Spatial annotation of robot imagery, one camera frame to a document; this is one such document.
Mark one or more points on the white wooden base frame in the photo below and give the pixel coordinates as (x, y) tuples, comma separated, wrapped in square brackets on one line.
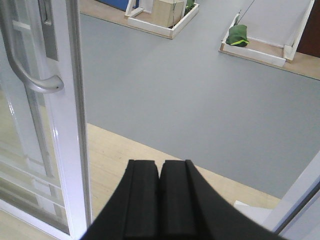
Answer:
[(139, 18), (274, 30)]

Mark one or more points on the white wooden support brace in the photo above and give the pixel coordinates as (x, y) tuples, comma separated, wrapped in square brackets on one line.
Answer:
[(257, 214)]

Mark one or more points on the light wooden box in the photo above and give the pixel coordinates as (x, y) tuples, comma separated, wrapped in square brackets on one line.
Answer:
[(166, 13)]

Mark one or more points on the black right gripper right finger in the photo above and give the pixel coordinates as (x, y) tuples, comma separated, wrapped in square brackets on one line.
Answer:
[(190, 209)]

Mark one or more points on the brown wooden panel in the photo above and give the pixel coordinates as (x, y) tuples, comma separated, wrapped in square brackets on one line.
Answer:
[(310, 41)]

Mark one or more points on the silver door lock plate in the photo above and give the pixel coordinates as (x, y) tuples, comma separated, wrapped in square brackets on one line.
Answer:
[(48, 29)]

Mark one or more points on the blue panel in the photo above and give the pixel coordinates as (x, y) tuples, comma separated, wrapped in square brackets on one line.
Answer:
[(118, 4)]

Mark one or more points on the white framed transparent sliding door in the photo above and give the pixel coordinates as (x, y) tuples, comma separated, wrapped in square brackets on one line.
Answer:
[(44, 167)]

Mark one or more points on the green sandbag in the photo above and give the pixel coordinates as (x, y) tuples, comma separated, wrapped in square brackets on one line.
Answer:
[(237, 36)]

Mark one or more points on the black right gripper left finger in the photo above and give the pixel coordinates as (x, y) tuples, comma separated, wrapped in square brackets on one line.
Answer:
[(132, 211)]

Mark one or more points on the white fixed door frame post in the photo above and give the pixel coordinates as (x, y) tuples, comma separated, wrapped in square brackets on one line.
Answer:
[(299, 194)]

